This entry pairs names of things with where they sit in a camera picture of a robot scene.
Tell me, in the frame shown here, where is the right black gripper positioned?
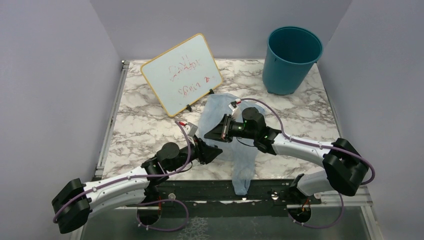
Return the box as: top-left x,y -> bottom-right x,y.
204,113 -> 257,143

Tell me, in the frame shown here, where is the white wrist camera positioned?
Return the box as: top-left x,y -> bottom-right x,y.
178,121 -> 198,143
228,98 -> 242,120

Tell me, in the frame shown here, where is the yellow framed whiteboard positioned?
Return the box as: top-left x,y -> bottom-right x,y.
140,33 -> 223,117

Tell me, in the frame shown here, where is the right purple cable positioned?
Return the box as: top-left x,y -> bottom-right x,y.
231,97 -> 377,186

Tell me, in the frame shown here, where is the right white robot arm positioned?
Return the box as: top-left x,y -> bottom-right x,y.
204,107 -> 370,204

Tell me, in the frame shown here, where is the purple cable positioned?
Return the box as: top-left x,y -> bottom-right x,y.
52,120 -> 194,225
231,97 -> 377,186

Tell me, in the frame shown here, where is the teal plastic trash bin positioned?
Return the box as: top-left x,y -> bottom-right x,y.
262,26 -> 324,96

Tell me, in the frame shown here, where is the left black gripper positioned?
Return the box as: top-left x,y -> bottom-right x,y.
167,134 -> 223,173

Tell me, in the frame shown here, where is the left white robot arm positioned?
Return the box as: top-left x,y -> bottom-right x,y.
51,138 -> 223,234

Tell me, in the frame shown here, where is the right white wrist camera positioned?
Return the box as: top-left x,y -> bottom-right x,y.
228,98 -> 242,120

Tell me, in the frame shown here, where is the blue plastic trash bag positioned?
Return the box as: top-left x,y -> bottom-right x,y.
198,93 -> 258,196

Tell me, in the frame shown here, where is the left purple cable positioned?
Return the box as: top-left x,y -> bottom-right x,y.
52,120 -> 194,225

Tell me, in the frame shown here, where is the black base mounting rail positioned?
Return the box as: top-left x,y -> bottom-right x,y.
91,177 -> 344,220

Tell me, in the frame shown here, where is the aluminium table frame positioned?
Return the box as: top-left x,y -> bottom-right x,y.
69,60 -> 131,240

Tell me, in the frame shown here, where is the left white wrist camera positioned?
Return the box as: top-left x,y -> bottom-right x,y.
178,121 -> 198,143

